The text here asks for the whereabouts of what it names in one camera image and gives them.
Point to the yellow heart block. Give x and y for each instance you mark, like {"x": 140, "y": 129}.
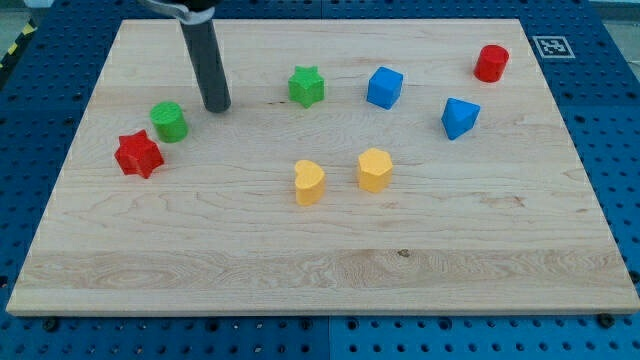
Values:
{"x": 310, "y": 182}

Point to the light wooden board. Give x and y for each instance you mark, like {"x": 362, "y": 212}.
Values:
{"x": 500, "y": 221}

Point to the yellow hexagon block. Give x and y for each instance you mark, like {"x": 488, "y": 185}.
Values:
{"x": 375, "y": 169}

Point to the green star block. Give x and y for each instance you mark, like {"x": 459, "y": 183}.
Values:
{"x": 306, "y": 86}

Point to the blue cube block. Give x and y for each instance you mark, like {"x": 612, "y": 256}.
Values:
{"x": 384, "y": 87}

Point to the blue triangular prism block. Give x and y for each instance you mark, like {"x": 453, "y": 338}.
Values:
{"x": 459, "y": 117}

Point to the green cylinder block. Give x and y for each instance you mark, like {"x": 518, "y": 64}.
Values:
{"x": 168, "y": 120}

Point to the red star block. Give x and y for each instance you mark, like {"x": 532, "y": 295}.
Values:
{"x": 137, "y": 154}

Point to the silver clamp on rod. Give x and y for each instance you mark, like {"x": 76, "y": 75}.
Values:
{"x": 178, "y": 11}

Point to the red cylinder block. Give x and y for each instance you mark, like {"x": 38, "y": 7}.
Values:
{"x": 491, "y": 63}

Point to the white fiducial marker tag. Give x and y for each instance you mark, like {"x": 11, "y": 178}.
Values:
{"x": 553, "y": 47}

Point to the black bolt front left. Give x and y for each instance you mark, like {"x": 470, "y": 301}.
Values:
{"x": 50, "y": 324}

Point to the black bolt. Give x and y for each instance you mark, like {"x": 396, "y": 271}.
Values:
{"x": 50, "y": 324}
{"x": 605, "y": 320}

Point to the black bolt front right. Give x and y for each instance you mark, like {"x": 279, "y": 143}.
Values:
{"x": 605, "y": 320}

